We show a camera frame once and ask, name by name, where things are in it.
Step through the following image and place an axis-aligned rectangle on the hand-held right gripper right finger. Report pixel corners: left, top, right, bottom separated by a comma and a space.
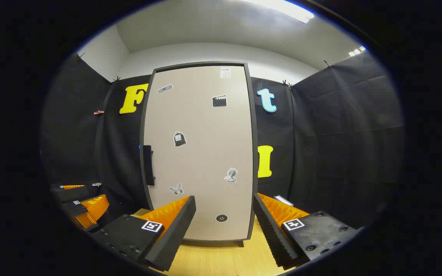
252, 193, 360, 269

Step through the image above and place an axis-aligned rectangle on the dark grey cabinet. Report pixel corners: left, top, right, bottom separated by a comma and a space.
140, 61, 259, 248

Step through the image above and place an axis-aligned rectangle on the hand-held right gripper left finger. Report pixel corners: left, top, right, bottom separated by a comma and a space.
91, 195, 197, 272

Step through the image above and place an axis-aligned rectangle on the black door handle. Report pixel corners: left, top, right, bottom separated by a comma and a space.
143, 145, 156, 186

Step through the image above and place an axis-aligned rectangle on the black backdrop cloth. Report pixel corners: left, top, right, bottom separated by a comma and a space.
41, 52, 405, 230

